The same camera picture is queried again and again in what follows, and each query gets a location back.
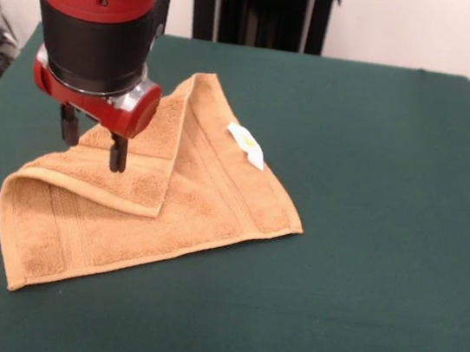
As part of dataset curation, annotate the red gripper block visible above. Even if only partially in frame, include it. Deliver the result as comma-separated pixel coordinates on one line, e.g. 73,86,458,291
19,45,167,179

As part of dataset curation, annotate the tan terry towel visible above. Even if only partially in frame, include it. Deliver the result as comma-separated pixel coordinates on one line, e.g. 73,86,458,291
0,45,324,331

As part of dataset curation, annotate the dark green table cloth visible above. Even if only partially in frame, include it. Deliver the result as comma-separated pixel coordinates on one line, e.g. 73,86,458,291
0,10,470,352

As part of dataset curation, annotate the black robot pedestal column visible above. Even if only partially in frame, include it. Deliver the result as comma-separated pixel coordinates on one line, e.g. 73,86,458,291
178,0,343,60

